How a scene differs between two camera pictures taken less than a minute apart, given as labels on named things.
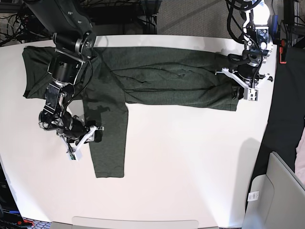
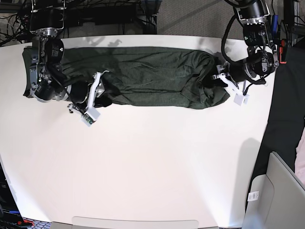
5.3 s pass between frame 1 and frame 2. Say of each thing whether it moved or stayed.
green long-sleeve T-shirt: moved
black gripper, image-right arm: moved
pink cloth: stayed
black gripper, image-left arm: moved
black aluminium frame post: stayed
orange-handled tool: stayed
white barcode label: stayed
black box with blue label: stayed
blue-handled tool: stayed
